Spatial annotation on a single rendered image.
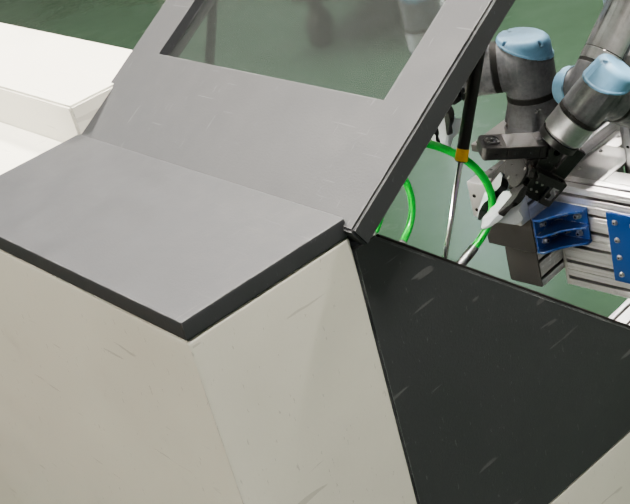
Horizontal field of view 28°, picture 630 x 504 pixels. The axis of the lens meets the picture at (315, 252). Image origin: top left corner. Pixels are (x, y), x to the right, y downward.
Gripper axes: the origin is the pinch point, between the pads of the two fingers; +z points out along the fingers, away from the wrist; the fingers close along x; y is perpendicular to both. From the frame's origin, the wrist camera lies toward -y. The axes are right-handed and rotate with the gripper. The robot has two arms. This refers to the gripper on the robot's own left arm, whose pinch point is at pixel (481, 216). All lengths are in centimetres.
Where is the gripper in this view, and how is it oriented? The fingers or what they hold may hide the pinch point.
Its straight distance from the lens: 221.1
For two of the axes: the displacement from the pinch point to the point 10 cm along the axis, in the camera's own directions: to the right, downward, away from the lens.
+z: -5.2, 7.0, 4.9
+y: 8.4, 3.2, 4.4
